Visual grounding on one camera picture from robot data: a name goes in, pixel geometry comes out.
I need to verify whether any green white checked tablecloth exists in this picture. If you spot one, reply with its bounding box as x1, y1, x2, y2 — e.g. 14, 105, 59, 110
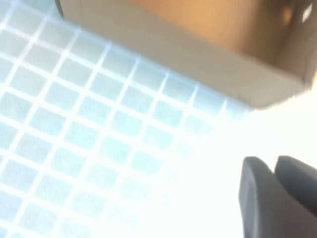
0, 0, 256, 238

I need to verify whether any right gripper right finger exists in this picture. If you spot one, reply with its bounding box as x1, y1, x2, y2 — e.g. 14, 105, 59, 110
273, 154, 317, 208

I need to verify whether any brown cardboard shoe box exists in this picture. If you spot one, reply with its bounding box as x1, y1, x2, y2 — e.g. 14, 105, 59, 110
53, 0, 317, 110

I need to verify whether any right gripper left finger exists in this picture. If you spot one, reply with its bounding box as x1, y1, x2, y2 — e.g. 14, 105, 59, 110
237, 155, 317, 238

